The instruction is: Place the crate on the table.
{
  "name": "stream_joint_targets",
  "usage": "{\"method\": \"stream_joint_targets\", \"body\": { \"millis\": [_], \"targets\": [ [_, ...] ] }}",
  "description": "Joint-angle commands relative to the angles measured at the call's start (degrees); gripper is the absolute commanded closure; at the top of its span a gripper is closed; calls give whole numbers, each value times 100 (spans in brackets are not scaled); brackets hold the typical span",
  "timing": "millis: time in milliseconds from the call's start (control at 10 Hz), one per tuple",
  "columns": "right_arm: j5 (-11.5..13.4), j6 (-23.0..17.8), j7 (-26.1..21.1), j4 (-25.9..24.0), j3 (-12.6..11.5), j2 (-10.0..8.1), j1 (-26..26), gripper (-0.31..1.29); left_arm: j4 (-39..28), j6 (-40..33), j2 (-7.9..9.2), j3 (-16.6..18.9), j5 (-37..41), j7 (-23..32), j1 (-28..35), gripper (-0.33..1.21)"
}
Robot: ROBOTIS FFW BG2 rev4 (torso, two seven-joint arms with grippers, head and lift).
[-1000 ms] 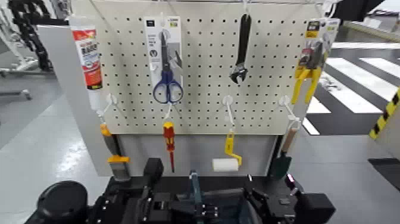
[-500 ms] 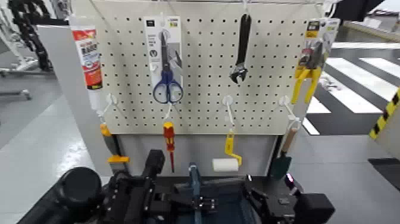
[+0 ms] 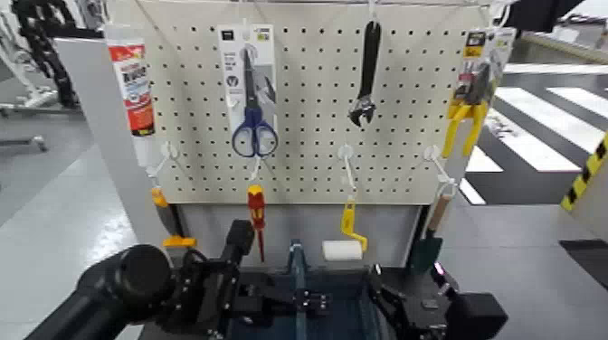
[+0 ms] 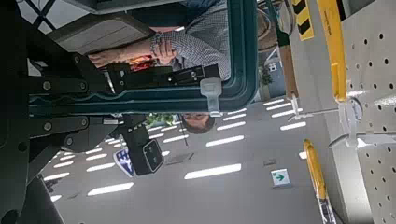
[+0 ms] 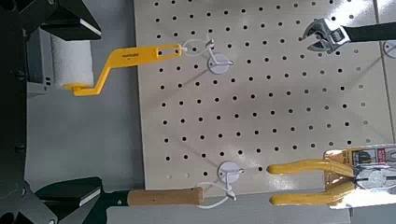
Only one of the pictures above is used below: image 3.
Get yellow handled white paint roller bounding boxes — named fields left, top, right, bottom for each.
left=321, top=199, right=369, bottom=262

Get yellow handled pliers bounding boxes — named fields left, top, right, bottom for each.
left=442, top=61, right=493, bottom=159

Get pliers packaging card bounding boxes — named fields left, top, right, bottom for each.
left=455, top=27, right=518, bottom=108

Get yellow black striped barrier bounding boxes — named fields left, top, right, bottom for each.
left=560, top=135, right=608, bottom=239

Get black adjustable wrench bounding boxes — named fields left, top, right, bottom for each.
left=347, top=20, right=383, bottom=128

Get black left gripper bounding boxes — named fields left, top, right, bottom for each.
left=157, top=258, right=333, bottom=340

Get orange black bar clamp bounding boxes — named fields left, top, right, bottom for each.
left=150, top=187, right=197, bottom=250

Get white pegboard hook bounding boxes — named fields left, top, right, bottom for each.
left=337, top=144, right=358, bottom=200
left=423, top=144, right=458, bottom=192
left=154, top=141, right=181, bottom=178
left=251, top=156, right=268, bottom=185

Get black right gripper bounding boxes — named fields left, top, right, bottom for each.
left=367, top=263, right=460, bottom=340

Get cream perforated pegboard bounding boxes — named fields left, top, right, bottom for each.
left=106, top=0, right=495, bottom=206

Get grey metal pegboard stand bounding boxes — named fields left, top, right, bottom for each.
left=54, top=37, right=429, bottom=269

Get black floor mat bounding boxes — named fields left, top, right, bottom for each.
left=559, top=239, right=608, bottom=290

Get dark blue plastic crate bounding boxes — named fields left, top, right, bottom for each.
left=226, top=239, right=388, bottom=340

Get white sealant tube red label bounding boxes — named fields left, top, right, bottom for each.
left=105, top=25, right=165, bottom=179

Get blue handled scissors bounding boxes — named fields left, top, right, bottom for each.
left=231, top=47, right=280, bottom=159

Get white metal frame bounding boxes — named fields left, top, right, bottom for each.
left=0, top=11, right=61, bottom=113

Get green trowel wooden handle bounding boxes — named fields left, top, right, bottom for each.
left=409, top=189, right=455, bottom=277

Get black cable chain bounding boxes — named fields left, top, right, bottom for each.
left=11, top=0, right=81, bottom=109

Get white scissors packaging card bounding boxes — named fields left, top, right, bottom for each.
left=217, top=24, right=279, bottom=140

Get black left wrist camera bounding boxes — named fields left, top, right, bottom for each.
left=222, top=219, right=256, bottom=265

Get black overhead object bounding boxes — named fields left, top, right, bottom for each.
left=503, top=0, right=586, bottom=34

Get red yellow screwdriver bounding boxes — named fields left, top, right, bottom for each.
left=246, top=184, right=267, bottom=263

